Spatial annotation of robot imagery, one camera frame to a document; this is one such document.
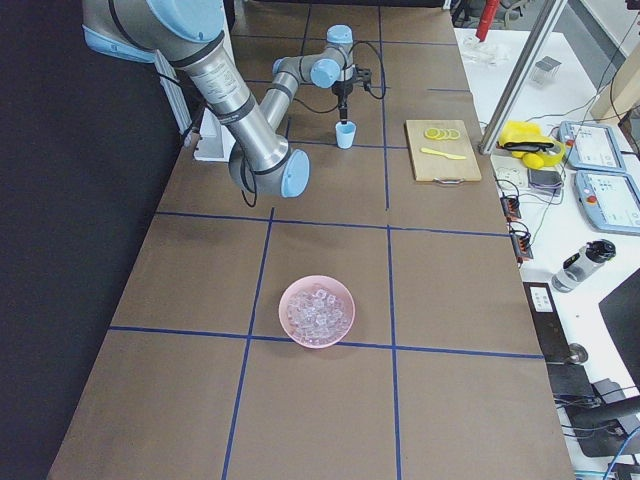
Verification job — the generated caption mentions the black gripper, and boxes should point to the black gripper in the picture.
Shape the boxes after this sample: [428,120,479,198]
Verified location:
[331,67,372,123]

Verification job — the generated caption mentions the light blue paper cup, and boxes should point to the light blue paper cup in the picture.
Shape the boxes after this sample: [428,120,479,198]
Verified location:
[335,121,357,150]

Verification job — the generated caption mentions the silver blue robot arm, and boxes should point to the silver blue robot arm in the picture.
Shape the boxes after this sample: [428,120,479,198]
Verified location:
[82,0,369,198]

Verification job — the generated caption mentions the clear ice cubes pile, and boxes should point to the clear ice cubes pile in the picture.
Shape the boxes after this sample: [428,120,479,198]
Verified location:
[286,284,350,346]

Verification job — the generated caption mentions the lemon slice top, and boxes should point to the lemon slice top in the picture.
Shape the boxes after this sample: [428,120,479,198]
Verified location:
[424,128,439,140]

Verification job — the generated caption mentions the bamboo cutting board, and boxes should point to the bamboo cutting board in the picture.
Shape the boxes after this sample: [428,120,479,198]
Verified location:
[404,120,482,185]

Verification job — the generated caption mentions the yellow plastic knife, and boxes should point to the yellow plastic knife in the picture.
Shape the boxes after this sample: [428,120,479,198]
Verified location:
[420,147,467,160]

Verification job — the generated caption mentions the yellow cloth bag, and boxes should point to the yellow cloth bag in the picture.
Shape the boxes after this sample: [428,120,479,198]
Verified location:
[498,120,566,170]

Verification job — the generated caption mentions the pink bowl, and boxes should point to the pink bowl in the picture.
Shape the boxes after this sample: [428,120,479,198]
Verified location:
[278,275,356,349]

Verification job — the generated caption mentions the teach pendant far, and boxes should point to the teach pendant far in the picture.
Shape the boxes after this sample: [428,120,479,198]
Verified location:
[558,121,626,172]

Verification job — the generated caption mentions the teach pendant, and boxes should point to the teach pendant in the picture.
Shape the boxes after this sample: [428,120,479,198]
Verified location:
[574,170,639,236]
[558,121,626,172]

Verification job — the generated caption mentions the teach pendant near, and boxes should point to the teach pendant near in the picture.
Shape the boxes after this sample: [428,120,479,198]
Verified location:
[574,170,639,236]

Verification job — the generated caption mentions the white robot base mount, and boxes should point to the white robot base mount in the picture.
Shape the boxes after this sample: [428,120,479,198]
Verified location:
[194,109,236,163]

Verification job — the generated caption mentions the aluminium frame post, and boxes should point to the aluminium frame post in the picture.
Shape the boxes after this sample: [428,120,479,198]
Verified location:
[478,0,568,155]

